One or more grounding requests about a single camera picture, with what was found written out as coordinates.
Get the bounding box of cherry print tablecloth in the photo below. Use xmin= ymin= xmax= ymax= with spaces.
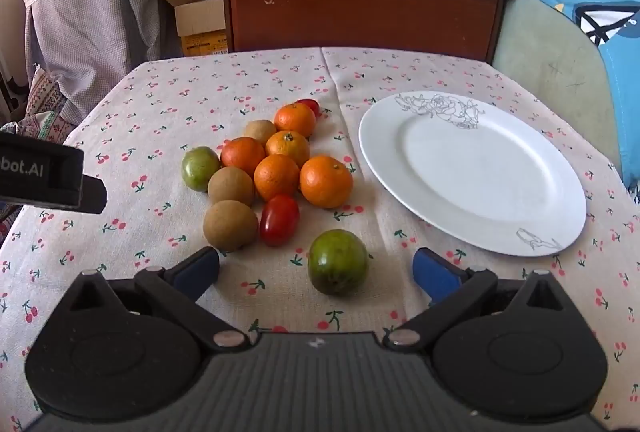
xmin=0 ymin=46 xmax=640 ymax=432

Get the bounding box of cardboard box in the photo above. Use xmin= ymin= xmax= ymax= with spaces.
xmin=157 ymin=0 xmax=229 ymax=57

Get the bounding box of brown wooden nightstand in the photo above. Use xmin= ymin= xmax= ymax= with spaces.
xmin=204 ymin=0 xmax=521 ymax=63

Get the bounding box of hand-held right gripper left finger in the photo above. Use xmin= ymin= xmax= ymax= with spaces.
xmin=65 ymin=246 xmax=251 ymax=353

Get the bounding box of green round fruit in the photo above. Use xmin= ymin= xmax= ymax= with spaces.
xmin=307 ymin=229 xmax=369 ymax=297
xmin=181 ymin=146 xmax=221 ymax=192

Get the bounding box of patterned woven cloth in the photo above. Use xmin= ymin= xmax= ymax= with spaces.
xmin=0 ymin=66 xmax=69 ymax=223

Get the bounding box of blue printed blanket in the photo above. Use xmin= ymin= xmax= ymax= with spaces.
xmin=454 ymin=0 xmax=640 ymax=193

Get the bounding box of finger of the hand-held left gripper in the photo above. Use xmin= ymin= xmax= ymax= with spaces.
xmin=82 ymin=176 xmax=107 ymax=215

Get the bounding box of white floral-edged plate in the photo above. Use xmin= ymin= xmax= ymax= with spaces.
xmin=358 ymin=90 xmax=587 ymax=257

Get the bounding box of brown kiwi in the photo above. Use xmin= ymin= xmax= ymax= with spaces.
xmin=207 ymin=166 xmax=256 ymax=207
xmin=203 ymin=200 xmax=260 ymax=253
xmin=243 ymin=119 xmax=277 ymax=147

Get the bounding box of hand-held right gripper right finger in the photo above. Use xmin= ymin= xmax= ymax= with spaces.
xmin=382 ymin=248 xmax=576 ymax=353

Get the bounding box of green sofa cushion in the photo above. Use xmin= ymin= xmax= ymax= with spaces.
xmin=492 ymin=0 xmax=623 ymax=180

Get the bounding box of lilac gingham cloth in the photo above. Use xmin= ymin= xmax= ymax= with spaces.
xmin=25 ymin=0 xmax=177 ymax=125

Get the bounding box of orange mandarin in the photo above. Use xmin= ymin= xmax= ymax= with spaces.
xmin=253 ymin=154 xmax=301 ymax=203
xmin=274 ymin=103 xmax=317 ymax=139
xmin=265 ymin=130 xmax=311 ymax=169
xmin=299 ymin=155 xmax=354 ymax=209
xmin=220 ymin=137 xmax=266 ymax=177

